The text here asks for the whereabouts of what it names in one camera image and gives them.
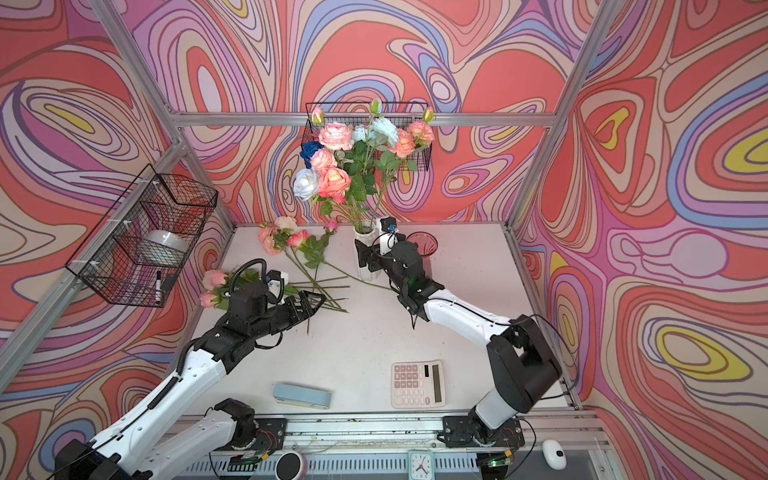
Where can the pink peach flower stem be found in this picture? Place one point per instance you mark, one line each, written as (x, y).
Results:
(413, 148)

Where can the large pink peony stem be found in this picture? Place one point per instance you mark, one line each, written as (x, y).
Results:
(333, 137)

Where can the pink calculator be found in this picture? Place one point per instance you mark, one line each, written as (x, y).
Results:
(418, 385)

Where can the light blue flower stem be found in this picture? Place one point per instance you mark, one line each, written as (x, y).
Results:
(373, 166)

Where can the light blue eraser box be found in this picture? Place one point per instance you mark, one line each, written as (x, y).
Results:
(302, 396)

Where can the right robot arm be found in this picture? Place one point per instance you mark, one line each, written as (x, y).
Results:
(523, 365)

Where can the white computer mouse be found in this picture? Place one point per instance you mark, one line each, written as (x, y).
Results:
(554, 454)

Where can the back black wire basket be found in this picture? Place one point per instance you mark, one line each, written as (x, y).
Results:
(414, 117)

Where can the round black speaker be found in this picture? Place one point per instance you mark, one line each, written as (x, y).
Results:
(291, 466)

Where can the pile of artificial flowers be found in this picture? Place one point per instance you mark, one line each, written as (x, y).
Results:
(301, 253)

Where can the small green clock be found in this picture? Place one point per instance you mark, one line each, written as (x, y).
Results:
(421, 465)

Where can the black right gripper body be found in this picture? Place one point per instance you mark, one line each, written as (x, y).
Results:
(388, 268)

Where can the blue artificial rose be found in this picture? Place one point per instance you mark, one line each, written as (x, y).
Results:
(308, 150)

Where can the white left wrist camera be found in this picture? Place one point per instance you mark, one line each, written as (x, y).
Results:
(276, 282)

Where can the white tape roll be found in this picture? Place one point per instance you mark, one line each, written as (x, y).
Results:
(163, 248)

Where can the left black wire basket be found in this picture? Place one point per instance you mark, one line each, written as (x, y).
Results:
(159, 219)

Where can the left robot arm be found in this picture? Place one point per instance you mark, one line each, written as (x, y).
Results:
(133, 448)

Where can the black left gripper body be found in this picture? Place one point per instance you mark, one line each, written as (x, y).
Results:
(274, 320)

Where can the black wire basket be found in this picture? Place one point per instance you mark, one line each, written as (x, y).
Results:
(414, 117)
(159, 219)

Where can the coral pink rose stem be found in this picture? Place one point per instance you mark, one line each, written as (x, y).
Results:
(332, 195)

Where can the white artificial rose stem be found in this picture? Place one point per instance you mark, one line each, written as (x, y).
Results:
(306, 184)

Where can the purple glass vase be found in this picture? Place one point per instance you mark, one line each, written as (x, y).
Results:
(427, 246)

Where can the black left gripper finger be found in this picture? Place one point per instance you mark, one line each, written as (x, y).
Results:
(307, 312)
(311, 300)

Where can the white ribbed vase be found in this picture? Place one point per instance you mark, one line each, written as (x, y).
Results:
(366, 243)

